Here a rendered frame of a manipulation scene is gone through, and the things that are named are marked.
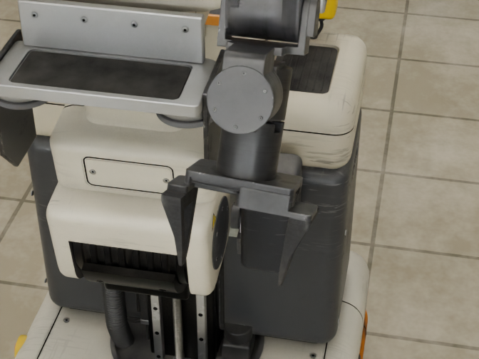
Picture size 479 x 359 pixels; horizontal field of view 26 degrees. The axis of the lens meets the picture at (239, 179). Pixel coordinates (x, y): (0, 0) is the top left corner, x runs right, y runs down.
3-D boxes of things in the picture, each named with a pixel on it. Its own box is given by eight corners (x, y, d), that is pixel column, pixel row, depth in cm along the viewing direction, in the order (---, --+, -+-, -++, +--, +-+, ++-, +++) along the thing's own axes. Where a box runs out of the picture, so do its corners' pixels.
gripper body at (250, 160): (290, 209, 94) (303, 129, 92) (182, 189, 95) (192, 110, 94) (301, 195, 100) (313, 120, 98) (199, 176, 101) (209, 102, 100)
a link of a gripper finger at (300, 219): (298, 299, 95) (313, 200, 93) (222, 283, 96) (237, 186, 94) (308, 278, 101) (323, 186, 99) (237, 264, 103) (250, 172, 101)
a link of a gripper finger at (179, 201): (224, 284, 96) (238, 186, 94) (150, 269, 97) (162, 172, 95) (238, 265, 102) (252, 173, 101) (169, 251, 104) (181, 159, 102)
